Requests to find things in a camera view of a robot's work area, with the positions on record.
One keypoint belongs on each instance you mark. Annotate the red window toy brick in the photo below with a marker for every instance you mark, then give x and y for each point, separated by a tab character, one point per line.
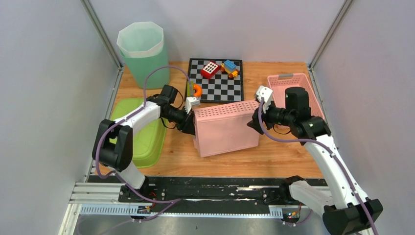
210	69

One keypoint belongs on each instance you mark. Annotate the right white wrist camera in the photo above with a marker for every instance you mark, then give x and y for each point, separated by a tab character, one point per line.
265	95

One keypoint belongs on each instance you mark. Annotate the pink perforated plastic basket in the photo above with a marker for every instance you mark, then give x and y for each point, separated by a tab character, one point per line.
223	128

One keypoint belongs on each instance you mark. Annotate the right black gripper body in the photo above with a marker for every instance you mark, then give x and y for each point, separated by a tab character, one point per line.
277	115

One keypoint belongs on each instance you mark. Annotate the green bin with white liner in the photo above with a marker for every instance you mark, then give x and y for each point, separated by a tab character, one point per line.
143	50

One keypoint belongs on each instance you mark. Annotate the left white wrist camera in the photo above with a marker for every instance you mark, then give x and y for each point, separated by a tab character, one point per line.
190	102

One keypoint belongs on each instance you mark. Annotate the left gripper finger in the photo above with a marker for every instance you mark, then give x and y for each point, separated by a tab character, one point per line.
190	117
188	128

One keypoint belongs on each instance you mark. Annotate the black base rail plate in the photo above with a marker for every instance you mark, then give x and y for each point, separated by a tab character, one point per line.
213	195

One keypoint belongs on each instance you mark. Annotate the orange arch toy block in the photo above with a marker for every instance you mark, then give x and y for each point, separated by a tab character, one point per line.
197	90

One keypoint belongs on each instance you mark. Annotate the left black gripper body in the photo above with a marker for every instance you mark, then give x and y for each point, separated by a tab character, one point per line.
179	117

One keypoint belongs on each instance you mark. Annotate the large green plastic container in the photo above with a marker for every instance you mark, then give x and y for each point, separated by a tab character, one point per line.
148	131

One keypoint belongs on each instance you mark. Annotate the black grey checkerboard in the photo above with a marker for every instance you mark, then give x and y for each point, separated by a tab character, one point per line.
220	88

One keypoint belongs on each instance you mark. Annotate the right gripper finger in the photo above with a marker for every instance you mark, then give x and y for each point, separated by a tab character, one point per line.
257	128
255	120

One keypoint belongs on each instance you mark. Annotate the green flat toy brick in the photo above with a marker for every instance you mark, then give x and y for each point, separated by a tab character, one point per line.
189	89

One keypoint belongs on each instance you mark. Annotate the blue yellow toy car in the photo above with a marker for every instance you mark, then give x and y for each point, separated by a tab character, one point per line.
230	69

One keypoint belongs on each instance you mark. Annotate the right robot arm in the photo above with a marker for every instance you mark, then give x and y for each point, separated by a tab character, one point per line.
347	209

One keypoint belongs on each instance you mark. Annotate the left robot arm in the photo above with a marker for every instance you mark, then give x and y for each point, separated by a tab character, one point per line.
119	158

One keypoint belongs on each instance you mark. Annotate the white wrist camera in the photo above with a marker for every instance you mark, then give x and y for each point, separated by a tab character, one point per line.
190	102
265	95

